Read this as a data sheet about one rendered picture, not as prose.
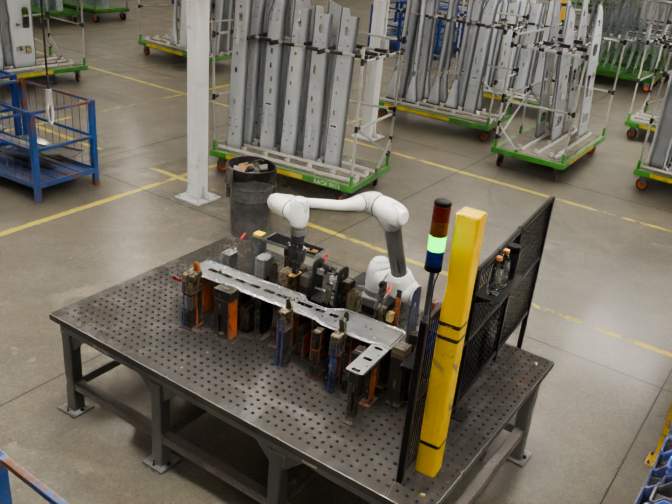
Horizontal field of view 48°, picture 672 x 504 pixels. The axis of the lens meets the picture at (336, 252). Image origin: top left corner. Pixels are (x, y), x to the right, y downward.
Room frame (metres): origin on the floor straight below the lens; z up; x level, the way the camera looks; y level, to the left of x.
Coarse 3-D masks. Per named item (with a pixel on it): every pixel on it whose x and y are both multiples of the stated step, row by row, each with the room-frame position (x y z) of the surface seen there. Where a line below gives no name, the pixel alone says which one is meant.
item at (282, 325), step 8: (280, 312) 3.50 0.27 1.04; (288, 312) 3.51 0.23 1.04; (280, 320) 3.49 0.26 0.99; (288, 320) 3.52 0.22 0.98; (280, 328) 3.49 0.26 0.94; (288, 328) 3.52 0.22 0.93; (280, 336) 3.50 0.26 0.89; (288, 336) 3.53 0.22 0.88; (280, 344) 3.50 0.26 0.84; (288, 344) 3.53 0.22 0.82; (280, 352) 3.49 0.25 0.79; (288, 352) 3.53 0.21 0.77; (280, 360) 3.48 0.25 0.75; (288, 360) 3.53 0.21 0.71; (280, 368) 3.47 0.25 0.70
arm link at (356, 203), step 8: (272, 200) 3.80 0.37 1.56; (280, 200) 3.77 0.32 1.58; (288, 200) 3.76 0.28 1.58; (312, 200) 3.90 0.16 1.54; (320, 200) 3.92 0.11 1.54; (328, 200) 3.93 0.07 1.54; (336, 200) 3.94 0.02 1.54; (344, 200) 3.96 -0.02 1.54; (352, 200) 3.98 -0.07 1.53; (360, 200) 4.00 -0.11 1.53; (272, 208) 3.78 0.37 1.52; (280, 208) 3.74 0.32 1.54; (320, 208) 3.91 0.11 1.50; (328, 208) 3.91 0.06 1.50; (336, 208) 3.91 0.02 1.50; (344, 208) 3.93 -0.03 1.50; (352, 208) 3.96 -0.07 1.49; (360, 208) 4.00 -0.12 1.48
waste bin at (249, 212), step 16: (240, 160) 6.96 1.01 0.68; (256, 160) 6.91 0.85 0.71; (240, 176) 6.54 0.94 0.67; (256, 176) 6.54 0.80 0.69; (272, 176) 6.66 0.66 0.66; (240, 192) 6.58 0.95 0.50; (256, 192) 6.57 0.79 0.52; (272, 192) 6.75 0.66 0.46; (240, 208) 6.58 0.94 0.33; (256, 208) 6.59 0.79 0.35; (240, 224) 6.59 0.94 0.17; (256, 224) 6.60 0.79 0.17
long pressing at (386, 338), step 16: (208, 272) 3.96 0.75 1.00; (224, 272) 3.98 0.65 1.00; (240, 272) 3.99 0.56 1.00; (240, 288) 3.80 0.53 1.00; (256, 288) 3.81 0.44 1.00; (272, 288) 3.83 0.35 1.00; (320, 320) 3.52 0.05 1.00; (336, 320) 3.53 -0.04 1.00; (352, 320) 3.55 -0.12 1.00; (368, 320) 3.57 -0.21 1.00; (352, 336) 3.39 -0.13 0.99; (368, 336) 3.40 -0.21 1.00; (384, 336) 3.41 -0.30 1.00; (400, 336) 3.43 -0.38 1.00
